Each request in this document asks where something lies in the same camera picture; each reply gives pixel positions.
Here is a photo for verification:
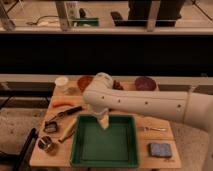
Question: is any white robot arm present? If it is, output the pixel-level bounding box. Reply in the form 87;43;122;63
82;72;213;171

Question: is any red bowl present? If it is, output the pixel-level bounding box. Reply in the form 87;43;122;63
77;75;93;92

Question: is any purple bowl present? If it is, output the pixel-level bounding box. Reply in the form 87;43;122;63
135;76;157;91

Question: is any green plastic tray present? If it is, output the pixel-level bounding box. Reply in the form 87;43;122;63
70;115;139;168

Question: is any orange carrot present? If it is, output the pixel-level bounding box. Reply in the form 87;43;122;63
52;101;74;108

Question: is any white cup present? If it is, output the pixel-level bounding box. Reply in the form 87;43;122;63
55;76;69;91

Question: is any wooden board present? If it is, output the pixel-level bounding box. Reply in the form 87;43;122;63
29;81;181;171

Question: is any metal measuring cup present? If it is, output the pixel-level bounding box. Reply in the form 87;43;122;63
38;136;55;153

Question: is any blue sponge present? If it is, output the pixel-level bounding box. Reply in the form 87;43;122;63
148;143;172;158

